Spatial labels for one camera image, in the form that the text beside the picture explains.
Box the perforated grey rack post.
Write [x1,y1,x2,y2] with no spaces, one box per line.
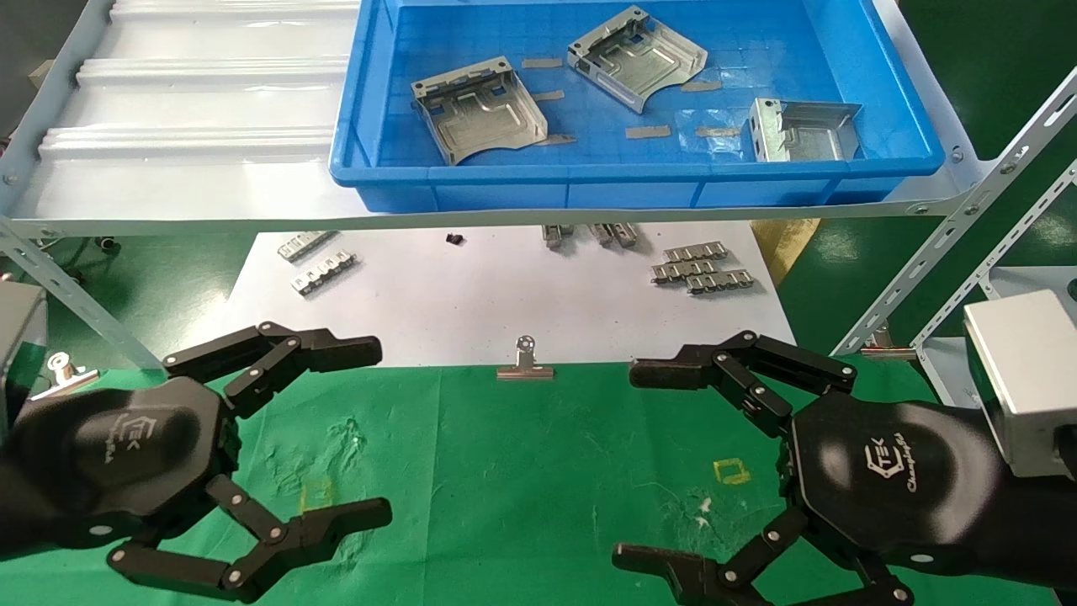
[913,160,1077,348]
[0,217,166,372]
[831,66,1077,356]

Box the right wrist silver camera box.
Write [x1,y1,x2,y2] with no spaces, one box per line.
[963,290,1077,481]

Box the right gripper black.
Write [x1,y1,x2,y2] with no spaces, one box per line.
[612,331,1011,606]

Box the left wrist grey camera box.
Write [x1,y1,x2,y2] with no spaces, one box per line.
[0,282,49,439]

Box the large blue plastic bin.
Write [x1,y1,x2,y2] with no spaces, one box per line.
[329,0,946,213]

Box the stamped sheet metal bracket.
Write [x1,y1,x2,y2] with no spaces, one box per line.
[567,6,708,114]
[411,56,549,167]
[748,98,864,163]

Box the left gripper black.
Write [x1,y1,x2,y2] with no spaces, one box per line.
[0,322,393,603]

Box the grey white rack shelf board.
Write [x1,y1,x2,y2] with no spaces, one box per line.
[0,0,989,239]

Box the white low rack shelf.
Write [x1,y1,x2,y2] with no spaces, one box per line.
[915,265,1077,407]

